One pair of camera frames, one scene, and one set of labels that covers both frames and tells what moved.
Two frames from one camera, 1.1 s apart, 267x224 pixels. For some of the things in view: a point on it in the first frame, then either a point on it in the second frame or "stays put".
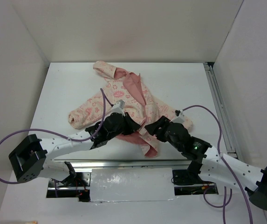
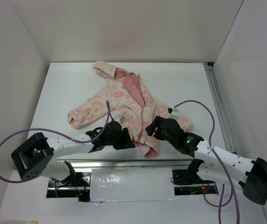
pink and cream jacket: x=126 y=89 stays put
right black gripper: x=153 y=128 stays put
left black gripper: x=131 y=125 -> x=126 y=141
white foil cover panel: x=132 y=184 stays put
